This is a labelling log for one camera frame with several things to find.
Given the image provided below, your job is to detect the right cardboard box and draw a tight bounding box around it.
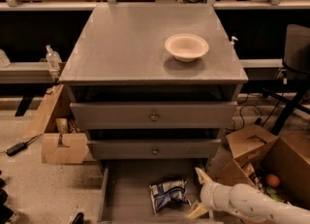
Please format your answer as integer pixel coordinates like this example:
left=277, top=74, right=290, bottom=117
left=215, top=125, right=310, bottom=209

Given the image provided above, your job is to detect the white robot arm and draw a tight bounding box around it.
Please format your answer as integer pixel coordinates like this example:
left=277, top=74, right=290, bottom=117
left=187, top=167, right=310, bottom=224

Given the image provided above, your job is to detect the white pump bottle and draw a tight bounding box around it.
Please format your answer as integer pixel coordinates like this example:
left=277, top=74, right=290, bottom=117
left=230, top=36, right=238, bottom=48

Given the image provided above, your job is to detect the black office chair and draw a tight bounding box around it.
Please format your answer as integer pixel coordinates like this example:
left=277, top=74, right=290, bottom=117
left=263, top=24, right=310, bottom=135

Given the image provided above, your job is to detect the blue chip bag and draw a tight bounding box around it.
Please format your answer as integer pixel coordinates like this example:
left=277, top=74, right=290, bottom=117
left=149, top=178, right=191, bottom=213

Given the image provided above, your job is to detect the cardboard box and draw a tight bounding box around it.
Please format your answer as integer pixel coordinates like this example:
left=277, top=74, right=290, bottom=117
left=23, top=84, right=89, bottom=164
left=215, top=125, right=310, bottom=209

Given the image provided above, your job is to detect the left cardboard box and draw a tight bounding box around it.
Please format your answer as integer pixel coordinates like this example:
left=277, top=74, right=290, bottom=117
left=23, top=84, right=89, bottom=164

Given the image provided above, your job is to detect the orange ball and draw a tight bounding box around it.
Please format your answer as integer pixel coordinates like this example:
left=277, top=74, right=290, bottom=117
left=265, top=174, right=280, bottom=188

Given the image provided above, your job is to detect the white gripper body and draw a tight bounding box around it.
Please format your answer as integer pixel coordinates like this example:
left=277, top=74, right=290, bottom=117
left=200, top=181, right=233, bottom=211

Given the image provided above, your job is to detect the grey middle drawer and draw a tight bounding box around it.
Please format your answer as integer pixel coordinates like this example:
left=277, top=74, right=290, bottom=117
left=88, top=139, right=221, bottom=160

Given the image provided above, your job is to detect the clear plastic bottle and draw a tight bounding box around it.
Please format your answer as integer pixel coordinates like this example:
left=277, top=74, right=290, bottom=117
left=46, top=45, right=62, bottom=70

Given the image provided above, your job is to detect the grey top drawer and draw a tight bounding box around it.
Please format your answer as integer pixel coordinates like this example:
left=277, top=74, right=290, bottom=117
left=70, top=102, right=236, bottom=130

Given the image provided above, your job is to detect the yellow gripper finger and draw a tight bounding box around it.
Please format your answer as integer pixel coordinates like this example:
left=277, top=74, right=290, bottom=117
left=195, top=167, right=212, bottom=185
left=186, top=201, right=208, bottom=219

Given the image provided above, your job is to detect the grey open bottom drawer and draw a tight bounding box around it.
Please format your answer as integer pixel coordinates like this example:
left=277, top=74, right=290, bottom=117
left=98, top=159, right=211, bottom=224

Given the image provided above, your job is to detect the grey drawer cabinet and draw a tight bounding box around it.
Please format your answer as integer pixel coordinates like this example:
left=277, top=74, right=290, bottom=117
left=58, top=2, right=249, bottom=171

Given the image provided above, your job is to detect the white paper bowl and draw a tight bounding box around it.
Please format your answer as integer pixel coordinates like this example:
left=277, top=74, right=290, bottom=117
left=165, top=34, right=209, bottom=62

